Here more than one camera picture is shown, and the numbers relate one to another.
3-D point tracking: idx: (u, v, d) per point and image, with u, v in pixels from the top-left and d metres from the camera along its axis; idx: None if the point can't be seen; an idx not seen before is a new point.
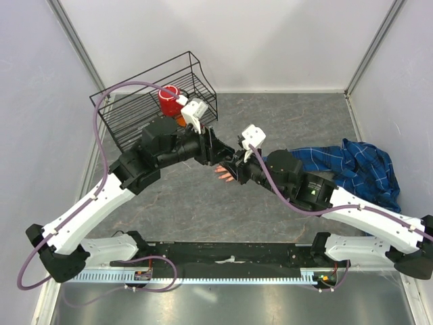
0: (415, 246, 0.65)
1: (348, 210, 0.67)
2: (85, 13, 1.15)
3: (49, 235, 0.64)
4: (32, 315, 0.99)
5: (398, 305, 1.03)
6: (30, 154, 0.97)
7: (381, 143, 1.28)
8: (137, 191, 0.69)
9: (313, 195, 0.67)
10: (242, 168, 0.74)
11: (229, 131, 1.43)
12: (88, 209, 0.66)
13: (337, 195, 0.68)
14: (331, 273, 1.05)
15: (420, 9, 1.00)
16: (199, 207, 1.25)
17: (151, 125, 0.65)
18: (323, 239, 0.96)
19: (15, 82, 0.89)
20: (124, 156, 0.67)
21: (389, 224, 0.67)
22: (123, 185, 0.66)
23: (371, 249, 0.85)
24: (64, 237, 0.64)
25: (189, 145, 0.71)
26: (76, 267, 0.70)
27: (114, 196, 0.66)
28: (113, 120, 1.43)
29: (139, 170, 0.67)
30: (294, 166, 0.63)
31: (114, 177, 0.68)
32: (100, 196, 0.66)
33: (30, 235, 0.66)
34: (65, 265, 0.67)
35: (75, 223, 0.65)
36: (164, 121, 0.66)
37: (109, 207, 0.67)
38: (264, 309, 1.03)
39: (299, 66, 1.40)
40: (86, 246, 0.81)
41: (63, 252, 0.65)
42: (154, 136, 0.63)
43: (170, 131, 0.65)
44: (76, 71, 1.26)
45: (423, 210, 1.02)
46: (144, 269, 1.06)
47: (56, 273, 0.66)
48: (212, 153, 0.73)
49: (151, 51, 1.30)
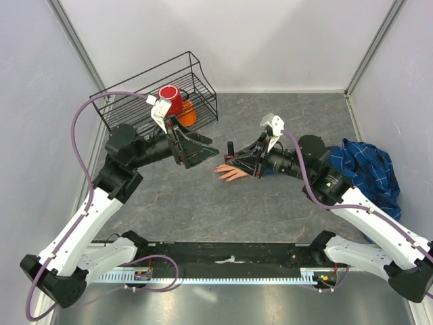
0: (413, 263, 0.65)
1: (356, 210, 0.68)
2: (85, 14, 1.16)
3: (47, 259, 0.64)
4: (32, 315, 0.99)
5: (398, 306, 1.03)
6: (31, 154, 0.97)
7: (381, 143, 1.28)
8: (123, 200, 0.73)
9: (328, 187, 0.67)
10: (265, 161, 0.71)
11: (229, 131, 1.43)
12: (82, 227, 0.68)
13: (351, 193, 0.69)
14: (331, 273, 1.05)
15: (419, 9, 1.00)
16: (199, 207, 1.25)
17: (111, 139, 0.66)
18: (327, 237, 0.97)
19: (15, 82, 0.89)
20: (104, 170, 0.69)
21: (393, 235, 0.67)
22: (111, 195, 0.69)
23: (371, 259, 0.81)
24: (64, 258, 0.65)
25: (160, 144, 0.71)
26: (78, 288, 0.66)
27: (104, 208, 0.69)
28: (113, 120, 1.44)
29: (122, 179, 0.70)
30: (323, 153, 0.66)
31: (99, 189, 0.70)
32: (90, 211, 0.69)
33: (26, 266, 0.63)
34: (70, 288, 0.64)
35: (72, 243, 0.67)
36: (122, 129, 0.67)
37: (101, 220, 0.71)
38: (264, 309, 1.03)
39: (299, 66, 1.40)
40: (82, 264, 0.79)
41: (65, 273, 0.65)
42: (118, 148, 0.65)
43: (130, 137, 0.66)
44: (76, 71, 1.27)
45: (423, 210, 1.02)
46: (143, 269, 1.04)
47: (61, 300, 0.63)
48: (187, 154, 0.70)
49: (151, 51, 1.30)
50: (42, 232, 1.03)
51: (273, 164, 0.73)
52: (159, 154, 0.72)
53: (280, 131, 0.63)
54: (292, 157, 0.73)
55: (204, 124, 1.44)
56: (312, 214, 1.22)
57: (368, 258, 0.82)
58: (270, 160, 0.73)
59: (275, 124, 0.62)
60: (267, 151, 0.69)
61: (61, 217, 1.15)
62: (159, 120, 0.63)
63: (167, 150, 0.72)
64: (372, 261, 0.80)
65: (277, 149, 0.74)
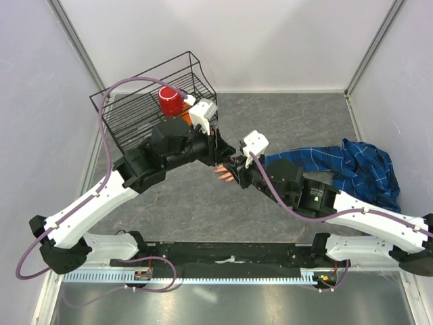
0: (421, 246, 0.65)
1: (352, 215, 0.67)
2: (86, 13, 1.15)
3: (49, 229, 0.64)
4: (32, 315, 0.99)
5: (398, 305, 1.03)
6: (31, 154, 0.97)
7: (381, 143, 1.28)
8: (139, 190, 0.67)
9: (316, 202, 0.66)
10: (243, 173, 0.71)
11: (229, 131, 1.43)
12: (89, 205, 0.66)
13: (341, 200, 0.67)
14: (331, 273, 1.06)
15: (419, 9, 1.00)
16: (199, 207, 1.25)
17: (160, 125, 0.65)
18: (322, 239, 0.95)
19: (16, 82, 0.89)
20: (128, 154, 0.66)
21: (392, 225, 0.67)
22: (126, 184, 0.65)
23: (374, 249, 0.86)
24: (65, 233, 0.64)
25: (197, 145, 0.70)
26: (76, 261, 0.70)
27: (116, 193, 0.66)
28: (113, 120, 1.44)
29: (142, 169, 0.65)
30: (294, 175, 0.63)
31: (117, 174, 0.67)
32: (103, 193, 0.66)
33: (33, 226, 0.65)
34: (69, 258, 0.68)
35: (76, 219, 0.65)
36: (175, 121, 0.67)
37: (109, 204, 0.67)
38: (264, 309, 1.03)
39: (299, 66, 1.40)
40: (89, 242, 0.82)
41: (62, 246, 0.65)
42: (164, 135, 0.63)
43: (180, 131, 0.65)
44: (76, 70, 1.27)
45: (423, 210, 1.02)
46: (144, 269, 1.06)
47: (58, 267, 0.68)
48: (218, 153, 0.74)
49: (151, 51, 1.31)
50: None
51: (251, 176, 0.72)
52: (195, 154, 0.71)
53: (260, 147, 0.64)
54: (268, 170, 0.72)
55: None
56: None
57: (371, 248, 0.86)
58: (250, 172, 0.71)
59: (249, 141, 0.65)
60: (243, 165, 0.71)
61: None
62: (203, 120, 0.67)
63: (204, 151, 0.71)
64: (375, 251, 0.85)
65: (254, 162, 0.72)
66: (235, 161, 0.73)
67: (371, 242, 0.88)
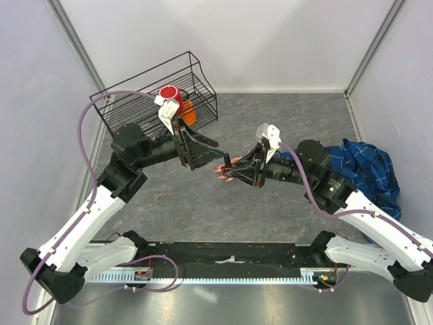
0: (419, 265, 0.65)
1: (360, 215, 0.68)
2: (86, 13, 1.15)
3: (47, 254, 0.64)
4: (32, 315, 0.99)
5: (397, 305, 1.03)
6: (31, 154, 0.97)
7: (381, 143, 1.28)
8: (126, 199, 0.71)
9: (331, 191, 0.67)
10: (264, 171, 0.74)
11: (229, 131, 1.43)
12: (83, 223, 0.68)
13: (354, 198, 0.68)
14: (331, 273, 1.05)
15: (419, 10, 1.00)
16: (199, 207, 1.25)
17: (116, 137, 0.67)
18: (326, 237, 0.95)
19: (16, 82, 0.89)
20: (109, 168, 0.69)
21: (398, 238, 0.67)
22: (114, 194, 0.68)
23: (373, 259, 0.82)
24: (64, 254, 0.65)
25: (166, 145, 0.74)
26: (76, 284, 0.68)
27: (107, 206, 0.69)
28: (113, 120, 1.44)
29: (126, 178, 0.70)
30: (323, 158, 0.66)
31: (103, 188, 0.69)
32: (93, 208, 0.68)
33: (25, 259, 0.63)
34: (70, 283, 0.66)
35: (72, 239, 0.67)
36: (128, 130, 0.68)
37: (101, 219, 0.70)
38: (264, 309, 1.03)
39: (298, 66, 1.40)
40: (82, 261, 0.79)
41: (63, 269, 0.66)
42: (123, 147, 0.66)
43: (136, 137, 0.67)
44: (76, 71, 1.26)
45: (423, 210, 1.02)
46: (144, 269, 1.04)
47: (59, 294, 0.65)
48: (193, 155, 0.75)
49: (151, 51, 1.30)
50: (42, 232, 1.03)
51: (273, 172, 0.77)
52: (166, 154, 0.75)
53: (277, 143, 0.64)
54: (292, 164, 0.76)
55: (204, 125, 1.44)
56: (312, 214, 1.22)
57: (371, 257, 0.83)
58: (270, 168, 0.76)
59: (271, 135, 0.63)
60: (264, 162, 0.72)
61: (61, 217, 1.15)
62: (166, 121, 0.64)
63: (173, 152, 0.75)
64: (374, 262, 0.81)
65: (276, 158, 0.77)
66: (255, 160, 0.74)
67: (373, 252, 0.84)
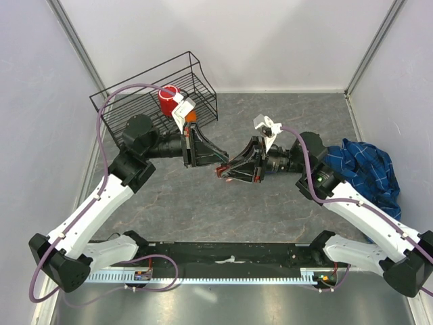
0: (402, 253, 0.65)
1: (346, 204, 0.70)
2: (85, 13, 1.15)
3: (57, 240, 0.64)
4: (32, 315, 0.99)
5: (397, 305, 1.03)
6: (31, 154, 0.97)
7: (381, 143, 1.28)
8: (136, 188, 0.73)
9: (319, 181, 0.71)
10: (264, 164, 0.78)
11: (229, 131, 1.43)
12: (93, 210, 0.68)
13: (342, 187, 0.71)
14: (331, 273, 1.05)
15: (419, 10, 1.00)
16: (199, 207, 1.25)
17: (126, 128, 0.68)
18: (327, 237, 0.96)
19: (15, 81, 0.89)
20: (118, 157, 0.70)
21: (382, 227, 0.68)
22: (124, 183, 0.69)
23: (368, 255, 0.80)
24: (74, 240, 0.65)
25: (173, 143, 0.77)
26: (82, 275, 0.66)
27: (116, 193, 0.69)
28: (113, 120, 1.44)
29: (134, 168, 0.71)
30: (319, 152, 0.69)
31: (114, 177, 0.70)
32: (103, 196, 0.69)
33: (34, 244, 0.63)
34: (76, 271, 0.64)
35: (82, 225, 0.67)
36: (138, 121, 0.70)
37: (111, 208, 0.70)
38: (264, 309, 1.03)
39: (298, 66, 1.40)
40: (88, 253, 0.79)
41: (71, 255, 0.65)
42: (133, 137, 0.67)
43: (147, 128, 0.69)
44: (76, 71, 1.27)
45: (423, 210, 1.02)
46: (144, 269, 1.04)
47: (66, 282, 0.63)
48: (196, 154, 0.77)
49: (151, 51, 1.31)
50: (42, 232, 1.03)
51: (272, 164, 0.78)
52: (171, 152, 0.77)
53: (278, 129, 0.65)
54: (289, 154, 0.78)
55: (204, 125, 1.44)
56: (312, 214, 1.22)
57: (365, 254, 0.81)
58: (269, 161, 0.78)
59: (271, 124, 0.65)
60: (265, 152, 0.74)
61: (61, 217, 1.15)
62: (178, 119, 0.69)
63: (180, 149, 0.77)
64: (368, 258, 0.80)
65: (274, 149, 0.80)
66: (255, 150, 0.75)
67: (369, 248, 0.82)
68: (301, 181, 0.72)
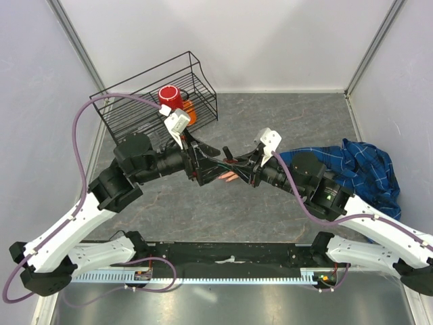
0: (425, 263, 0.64)
1: (360, 221, 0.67)
2: (84, 13, 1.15)
3: (28, 256, 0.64)
4: (32, 315, 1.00)
5: (398, 305, 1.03)
6: (31, 154, 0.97)
7: (381, 143, 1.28)
8: (116, 210, 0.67)
9: (329, 200, 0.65)
10: (259, 172, 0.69)
11: (229, 131, 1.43)
12: (67, 229, 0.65)
13: (352, 203, 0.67)
14: (331, 274, 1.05)
15: (419, 10, 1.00)
16: (199, 207, 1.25)
17: (121, 145, 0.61)
18: (324, 239, 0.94)
19: (15, 82, 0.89)
20: (102, 175, 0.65)
21: (401, 237, 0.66)
22: (101, 206, 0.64)
23: (377, 258, 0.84)
24: (44, 258, 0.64)
25: (172, 158, 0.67)
26: (61, 282, 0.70)
27: (92, 216, 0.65)
28: (113, 120, 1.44)
29: (118, 189, 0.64)
30: (318, 169, 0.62)
31: (92, 197, 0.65)
32: (78, 217, 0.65)
33: (12, 254, 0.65)
34: (52, 282, 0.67)
35: (54, 244, 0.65)
36: (137, 139, 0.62)
37: (86, 227, 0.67)
38: (264, 309, 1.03)
39: (298, 66, 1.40)
40: (74, 258, 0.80)
41: (43, 271, 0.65)
42: (125, 156, 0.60)
43: (143, 149, 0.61)
44: (76, 71, 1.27)
45: (423, 210, 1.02)
46: (144, 269, 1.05)
47: (42, 290, 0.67)
48: (202, 170, 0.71)
49: (151, 51, 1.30)
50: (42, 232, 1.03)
51: (267, 176, 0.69)
52: (171, 167, 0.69)
53: (272, 150, 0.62)
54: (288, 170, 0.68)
55: (204, 125, 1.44)
56: None
57: (374, 256, 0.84)
58: (265, 171, 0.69)
59: (266, 141, 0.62)
60: (259, 165, 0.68)
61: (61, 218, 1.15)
62: (175, 134, 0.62)
63: (180, 164, 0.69)
64: (379, 261, 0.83)
65: (273, 161, 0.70)
66: (249, 161, 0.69)
67: (375, 251, 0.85)
68: (308, 202, 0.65)
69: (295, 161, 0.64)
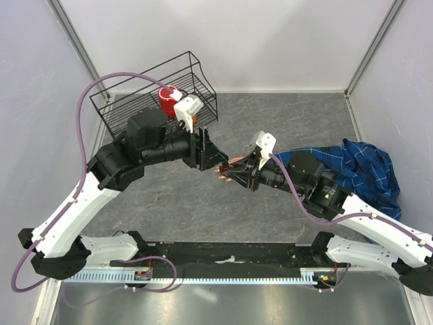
0: (423, 261, 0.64)
1: (358, 219, 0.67)
2: (84, 13, 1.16)
3: (36, 242, 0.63)
4: (32, 315, 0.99)
5: (398, 306, 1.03)
6: (31, 154, 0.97)
7: (381, 143, 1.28)
8: (118, 188, 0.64)
9: (327, 199, 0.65)
10: (258, 176, 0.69)
11: (229, 131, 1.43)
12: (70, 212, 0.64)
13: (350, 202, 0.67)
14: (331, 273, 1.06)
15: (419, 10, 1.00)
16: (199, 207, 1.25)
17: (137, 116, 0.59)
18: (324, 238, 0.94)
19: (16, 82, 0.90)
20: (101, 151, 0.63)
21: (399, 236, 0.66)
22: (101, 185, 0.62)
23: (377, 257, 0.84)
24: (52, 243, 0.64)
25: (178, 143, 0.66)
26: (75, 265, 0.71)
27: (94, 196, 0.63)
28: (113, 120, 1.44)
29: (116, 166, 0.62)
30: (316, 168, 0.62)
31: (92, 176, 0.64)
32: (80, 198, 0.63)
33: (20, 241, 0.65)
34: (65, 265, 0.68)
35: (59, 227, 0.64)
36: (153, 112, 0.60)
37: (90, 208, 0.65)
38: (264, 309, 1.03)
39: (298, 66, 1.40)
40: (88, 244, 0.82)
41: (54, 255, 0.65)
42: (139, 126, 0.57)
43: (159, 122, 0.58)
44: (76, 70, 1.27)
45: (423, 210, 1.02)
46: (144, 269, 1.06)
47: (57, 274, 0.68)
48: (206, 155, 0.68)
49: (151, 51, 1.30)
50: None
51: (266, 178, 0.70)
52: (177, 153, 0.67)
53: (269, 152, 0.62)
54: None
55: (204, 125, 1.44)
56: None
57: (373, 256, 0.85)
58: (263, 174, 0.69)
59: (264, 145, 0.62)
60: (256, 169, 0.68)
61: None
62: (189, 117, 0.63)
63: (186, 151, 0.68)
64: (378, 261, 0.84)
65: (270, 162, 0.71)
66: (247, 166, 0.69)
67: (375, 250, 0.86)
68: (305, 200, 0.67)
69: (293, 160, 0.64)
